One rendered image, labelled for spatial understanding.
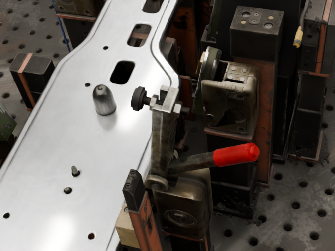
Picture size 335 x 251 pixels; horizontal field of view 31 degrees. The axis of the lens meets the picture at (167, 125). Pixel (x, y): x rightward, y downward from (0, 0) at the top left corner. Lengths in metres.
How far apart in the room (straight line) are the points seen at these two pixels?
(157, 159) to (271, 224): 0.46
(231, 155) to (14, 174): 0.35
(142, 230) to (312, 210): 0.54
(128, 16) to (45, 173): 0.34
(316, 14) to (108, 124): 0.36
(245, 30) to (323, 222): 0.45
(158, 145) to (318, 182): 0.55
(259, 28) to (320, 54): 0.15
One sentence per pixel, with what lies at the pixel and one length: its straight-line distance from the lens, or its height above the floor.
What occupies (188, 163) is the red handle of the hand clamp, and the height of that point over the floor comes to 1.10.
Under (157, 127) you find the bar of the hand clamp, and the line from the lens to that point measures 0.68.
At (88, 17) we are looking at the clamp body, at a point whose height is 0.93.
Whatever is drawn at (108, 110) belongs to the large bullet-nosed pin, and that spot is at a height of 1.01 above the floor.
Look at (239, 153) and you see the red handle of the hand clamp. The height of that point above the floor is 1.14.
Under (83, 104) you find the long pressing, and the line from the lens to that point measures 0.97.
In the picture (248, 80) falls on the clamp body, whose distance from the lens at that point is 0.87.
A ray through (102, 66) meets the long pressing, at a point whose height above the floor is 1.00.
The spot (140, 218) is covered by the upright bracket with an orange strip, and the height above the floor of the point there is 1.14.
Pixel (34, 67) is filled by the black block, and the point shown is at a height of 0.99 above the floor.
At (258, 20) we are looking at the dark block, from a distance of 0.88.
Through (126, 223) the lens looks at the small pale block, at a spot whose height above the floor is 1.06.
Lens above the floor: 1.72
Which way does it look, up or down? 53 degrees down
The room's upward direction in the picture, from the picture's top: 10 degrees counter-clockwise
